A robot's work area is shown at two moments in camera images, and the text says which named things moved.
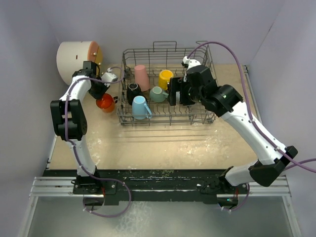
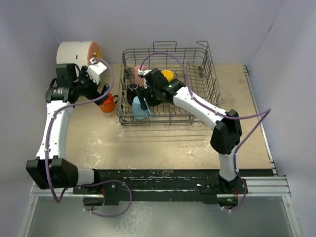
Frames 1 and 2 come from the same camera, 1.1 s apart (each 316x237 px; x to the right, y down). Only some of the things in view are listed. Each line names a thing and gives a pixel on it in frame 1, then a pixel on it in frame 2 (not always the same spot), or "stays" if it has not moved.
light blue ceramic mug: x=139 y=109 stays
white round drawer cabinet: x=70 y=56 stays
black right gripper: x=177 y=85 → x=151 y=103
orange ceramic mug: x=107 y=102 stays
